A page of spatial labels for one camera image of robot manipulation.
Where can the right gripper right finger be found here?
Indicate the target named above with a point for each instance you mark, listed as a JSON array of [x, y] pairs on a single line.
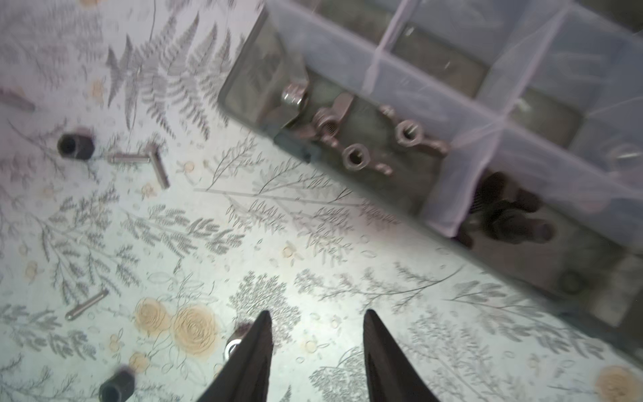
[[390, 375]]

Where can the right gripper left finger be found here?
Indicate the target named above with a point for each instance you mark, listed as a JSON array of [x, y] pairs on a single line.
[[245, 377]]

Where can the black hex bolt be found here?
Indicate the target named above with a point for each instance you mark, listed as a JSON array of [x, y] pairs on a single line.
[[507, 223], [501, 188]]

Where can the grey plastic compartment box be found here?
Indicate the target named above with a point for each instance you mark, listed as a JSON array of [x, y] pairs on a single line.
[[547, 92]]

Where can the silver cap nut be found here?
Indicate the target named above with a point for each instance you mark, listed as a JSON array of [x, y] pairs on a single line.
[[294, 95]]

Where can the black hex nut lower left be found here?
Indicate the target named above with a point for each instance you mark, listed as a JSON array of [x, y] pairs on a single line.
[[118, 388]]

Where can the black hex nut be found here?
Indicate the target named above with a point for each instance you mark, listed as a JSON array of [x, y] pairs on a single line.
[[77, 146], [118, 388]]

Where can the silver screw lower left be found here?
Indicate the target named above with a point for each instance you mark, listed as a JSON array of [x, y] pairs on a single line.
[[80, 309]]

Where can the silver screw pair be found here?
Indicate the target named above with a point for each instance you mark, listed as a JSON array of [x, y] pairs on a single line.
[[150, 156]]

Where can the black hex nut far left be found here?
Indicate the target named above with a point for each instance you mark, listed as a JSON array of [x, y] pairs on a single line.
[[77, 146]]

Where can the silver screw long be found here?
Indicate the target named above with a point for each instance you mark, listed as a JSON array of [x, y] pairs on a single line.
[[12, 99]]

